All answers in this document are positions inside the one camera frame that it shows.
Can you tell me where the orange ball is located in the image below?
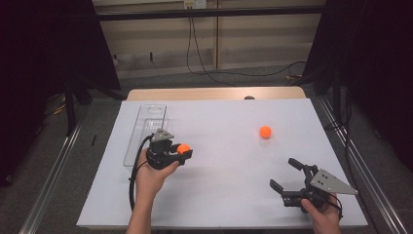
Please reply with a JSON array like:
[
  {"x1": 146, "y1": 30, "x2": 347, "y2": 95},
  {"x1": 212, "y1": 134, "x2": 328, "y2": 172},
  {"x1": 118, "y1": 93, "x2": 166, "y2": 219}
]
[
  {"x1": 259, "y1": 125, "x2": 273, "y2": 139},
  {"x1": 176, "y1": 143, "x2": 192, "y2": 156}
]

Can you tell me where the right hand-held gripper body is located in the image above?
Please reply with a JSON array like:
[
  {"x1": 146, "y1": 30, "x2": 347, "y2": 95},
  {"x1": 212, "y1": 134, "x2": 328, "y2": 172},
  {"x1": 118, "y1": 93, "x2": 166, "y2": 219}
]
[{"x1": 282, "y1": 164, "x2": 359, "y2": 215}]

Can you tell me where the black metal stand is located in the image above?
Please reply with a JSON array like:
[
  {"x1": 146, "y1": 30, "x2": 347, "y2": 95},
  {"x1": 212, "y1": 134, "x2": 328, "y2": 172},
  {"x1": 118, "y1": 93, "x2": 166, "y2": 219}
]
[{"x1": 62, "y1": 77, "x2": 78, "y2": 137}]

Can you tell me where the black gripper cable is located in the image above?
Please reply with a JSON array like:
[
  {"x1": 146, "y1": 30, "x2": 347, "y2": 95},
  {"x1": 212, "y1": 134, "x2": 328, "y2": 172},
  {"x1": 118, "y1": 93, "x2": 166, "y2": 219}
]
[
  {"x1": 129, "y1": 134, "x2": 154, "y2": 213},
  {"x1": 328, "y1": 192, "x2": 344, "y2": 221}
]

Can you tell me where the black curtain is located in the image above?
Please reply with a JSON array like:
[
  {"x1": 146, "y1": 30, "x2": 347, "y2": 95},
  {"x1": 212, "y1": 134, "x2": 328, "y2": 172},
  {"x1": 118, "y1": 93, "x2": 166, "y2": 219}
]
[
  {"x1": 301, "y1": 0, "x2": 413, "y2": 174},
  {"x1": 0, "y1": 0, "x2": 122, "y2": 188}
]

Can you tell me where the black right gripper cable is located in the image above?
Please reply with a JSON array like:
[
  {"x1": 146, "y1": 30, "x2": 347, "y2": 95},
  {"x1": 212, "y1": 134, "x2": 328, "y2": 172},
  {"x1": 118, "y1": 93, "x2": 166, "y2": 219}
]
[{"x1": 328, "y1": 192, "x2": 344, "y2": 221}]

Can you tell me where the metal floor rail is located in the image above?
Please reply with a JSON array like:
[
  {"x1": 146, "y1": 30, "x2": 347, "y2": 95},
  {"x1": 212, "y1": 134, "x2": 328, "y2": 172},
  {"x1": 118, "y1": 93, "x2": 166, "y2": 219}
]
[
  {"x1": 19, "y1": 106, "x2": 90, "y2": 234},
  {"x1": 317, "y1": 97, "x2": 403, "y2": 234}
]

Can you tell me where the black horizontal bar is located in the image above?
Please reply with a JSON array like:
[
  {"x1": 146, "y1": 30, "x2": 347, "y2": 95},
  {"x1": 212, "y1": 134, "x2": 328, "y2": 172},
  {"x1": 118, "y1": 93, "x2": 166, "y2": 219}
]
[{"x1": 96, "y1": 5, "x2": 326, "y2": 21}]

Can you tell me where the white board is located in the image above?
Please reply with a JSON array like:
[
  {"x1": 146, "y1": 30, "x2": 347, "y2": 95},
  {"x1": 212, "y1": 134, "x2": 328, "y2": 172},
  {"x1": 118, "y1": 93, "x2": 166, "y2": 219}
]
[{"x1": 76, "y1": 97, "x2": 369, "y2": 230}]

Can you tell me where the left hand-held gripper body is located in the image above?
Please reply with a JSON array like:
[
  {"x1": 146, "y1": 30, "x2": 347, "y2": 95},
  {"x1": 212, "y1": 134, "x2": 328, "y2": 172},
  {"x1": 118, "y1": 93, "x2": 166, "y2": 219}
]
[{"x1": 145, "y1": 128, "x2": 183, "y2": 171}]

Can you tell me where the person's left hand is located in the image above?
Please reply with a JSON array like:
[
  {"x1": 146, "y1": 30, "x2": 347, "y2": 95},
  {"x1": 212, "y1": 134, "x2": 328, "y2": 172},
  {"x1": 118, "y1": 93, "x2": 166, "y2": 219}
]
[{"x1": 133, "y1": 148, "x2": 181, "y2": 205}]

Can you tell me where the long black floor cable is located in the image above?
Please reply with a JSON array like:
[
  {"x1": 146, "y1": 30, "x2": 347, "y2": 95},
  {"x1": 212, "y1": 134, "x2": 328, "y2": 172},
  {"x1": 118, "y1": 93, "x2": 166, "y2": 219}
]
[{"x1": 190, "y1": 17, "x2": 308, "y2": 78}]

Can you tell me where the person's right hand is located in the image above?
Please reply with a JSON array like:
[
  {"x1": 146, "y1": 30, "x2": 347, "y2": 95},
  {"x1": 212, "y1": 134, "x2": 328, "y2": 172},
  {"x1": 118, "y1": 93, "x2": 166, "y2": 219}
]
[{"x1": 300, "y1": 193, "x2": 343, "y2": 234}]

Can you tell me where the white wall outlet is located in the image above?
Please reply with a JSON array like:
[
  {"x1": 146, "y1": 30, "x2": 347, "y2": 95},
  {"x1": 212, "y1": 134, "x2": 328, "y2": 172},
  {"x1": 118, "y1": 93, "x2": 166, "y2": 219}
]
[{"x1": 183, "y1": 0, "x2": 207, "y2": 10}]

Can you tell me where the clear plastic container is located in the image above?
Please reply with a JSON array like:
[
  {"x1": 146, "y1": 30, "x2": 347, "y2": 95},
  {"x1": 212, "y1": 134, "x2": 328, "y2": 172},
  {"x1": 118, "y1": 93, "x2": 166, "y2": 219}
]
[{"x1": 122, "y1": 103, "x2": 169, "y2": 168}]

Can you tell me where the light wooden table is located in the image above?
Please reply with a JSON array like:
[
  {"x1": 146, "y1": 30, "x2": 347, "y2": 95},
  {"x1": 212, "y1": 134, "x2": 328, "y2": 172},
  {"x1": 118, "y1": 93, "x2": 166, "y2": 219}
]
[{"x1": 126, "y1": 86, "x2": 307, "y2": 101}]

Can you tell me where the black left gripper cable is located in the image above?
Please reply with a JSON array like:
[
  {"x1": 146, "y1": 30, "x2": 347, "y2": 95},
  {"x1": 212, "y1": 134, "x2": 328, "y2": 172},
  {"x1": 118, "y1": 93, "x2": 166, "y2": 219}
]
[{"x1": 129, "y1": 134, "x2": 154, "y2": 213}]

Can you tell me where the yellow cable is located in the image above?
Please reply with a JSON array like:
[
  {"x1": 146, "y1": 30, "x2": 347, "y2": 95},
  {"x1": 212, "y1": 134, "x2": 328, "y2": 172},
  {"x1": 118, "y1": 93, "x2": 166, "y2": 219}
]
[{"x1": 51, "y1": 102, "x2": 68, "y2": 116}]

